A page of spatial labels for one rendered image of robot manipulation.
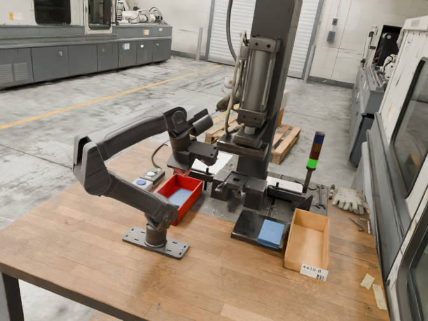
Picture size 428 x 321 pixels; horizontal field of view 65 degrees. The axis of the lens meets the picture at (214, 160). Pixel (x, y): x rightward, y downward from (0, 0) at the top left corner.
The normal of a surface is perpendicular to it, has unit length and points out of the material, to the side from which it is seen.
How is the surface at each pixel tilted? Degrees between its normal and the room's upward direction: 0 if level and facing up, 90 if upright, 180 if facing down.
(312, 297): 0
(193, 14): 90
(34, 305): 0
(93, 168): 90
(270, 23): 90
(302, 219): 90
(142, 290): 0
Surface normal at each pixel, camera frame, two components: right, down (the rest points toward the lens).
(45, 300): 0.12, -0.90
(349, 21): -0.36, 0.34
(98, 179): 0.60, 0.40
